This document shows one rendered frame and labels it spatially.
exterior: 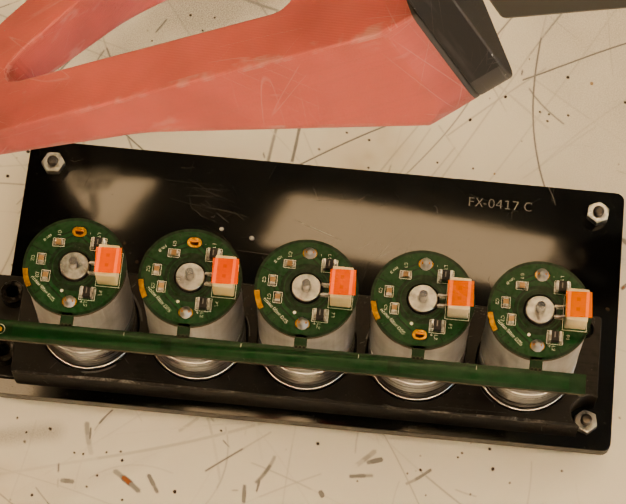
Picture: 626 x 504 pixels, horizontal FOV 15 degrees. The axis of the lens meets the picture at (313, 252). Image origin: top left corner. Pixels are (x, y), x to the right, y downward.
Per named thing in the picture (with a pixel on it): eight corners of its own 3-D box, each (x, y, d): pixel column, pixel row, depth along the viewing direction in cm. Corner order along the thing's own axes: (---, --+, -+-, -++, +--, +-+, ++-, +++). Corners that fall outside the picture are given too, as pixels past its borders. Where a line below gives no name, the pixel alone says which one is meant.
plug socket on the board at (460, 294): (438, 285, 56) (439, 275, 55) (474, 288, 55) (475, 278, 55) (435, 316, 55) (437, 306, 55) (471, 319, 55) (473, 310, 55)
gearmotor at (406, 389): (371, 316, 61) (376, 245, 56) (465, 325, 60) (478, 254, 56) (362, 405, 60) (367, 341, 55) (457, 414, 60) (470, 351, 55)
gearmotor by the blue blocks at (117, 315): (52, 286, 61) (30, 213, 56) (145, 295, 61) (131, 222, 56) (39, 374, 60) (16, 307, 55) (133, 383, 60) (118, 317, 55)
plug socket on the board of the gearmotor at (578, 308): (555, 296, 55) (557, 286, 55) (590, 299, 55) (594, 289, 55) (553, 327, 55) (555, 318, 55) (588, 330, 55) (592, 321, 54)
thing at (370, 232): (-3, 404, 61) (-8, 391, 60) (36, 155, 64) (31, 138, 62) (605, 463, 60) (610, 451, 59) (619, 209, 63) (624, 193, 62)
